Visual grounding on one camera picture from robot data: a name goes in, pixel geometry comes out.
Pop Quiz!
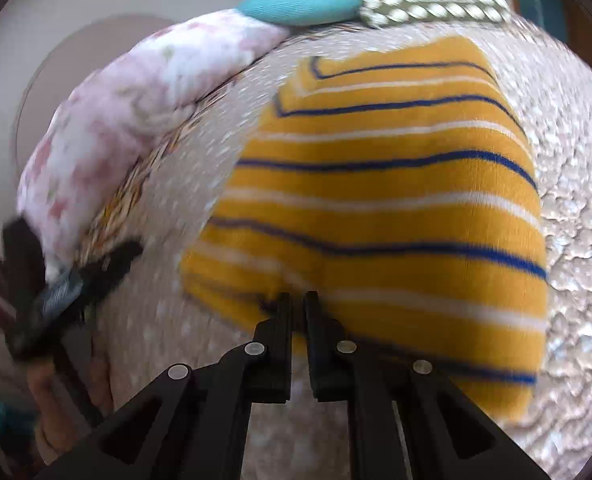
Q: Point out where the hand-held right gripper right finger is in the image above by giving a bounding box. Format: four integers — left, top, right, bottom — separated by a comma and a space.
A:
304, 290, 553, 480

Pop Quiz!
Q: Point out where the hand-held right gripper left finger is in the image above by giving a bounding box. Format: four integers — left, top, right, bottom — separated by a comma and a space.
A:
35, 292, 293, 480

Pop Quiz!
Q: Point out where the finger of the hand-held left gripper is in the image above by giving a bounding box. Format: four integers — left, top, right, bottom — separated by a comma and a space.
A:
76, 239, 145, 311
51, 327, 104, 427

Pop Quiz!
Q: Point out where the yellow striped knit sweater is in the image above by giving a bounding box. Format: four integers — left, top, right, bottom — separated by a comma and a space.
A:
180, 35, 550, 424

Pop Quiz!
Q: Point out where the person's left hand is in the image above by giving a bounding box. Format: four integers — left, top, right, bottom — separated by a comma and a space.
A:
25, 332, 115, 467

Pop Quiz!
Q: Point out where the pink floral comforter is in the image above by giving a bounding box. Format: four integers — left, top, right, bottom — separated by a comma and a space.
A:
16, 10, 292, 282

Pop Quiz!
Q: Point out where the pink arched headboard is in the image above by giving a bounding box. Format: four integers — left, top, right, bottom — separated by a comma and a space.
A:
13, 14, 177, 201

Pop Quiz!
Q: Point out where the teal pillow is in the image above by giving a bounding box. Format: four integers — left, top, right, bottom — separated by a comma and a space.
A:
236, 0, 388, 27

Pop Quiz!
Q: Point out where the olive patterned bolster pillow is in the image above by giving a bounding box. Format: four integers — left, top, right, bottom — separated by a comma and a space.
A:
360, 0, 512, 29

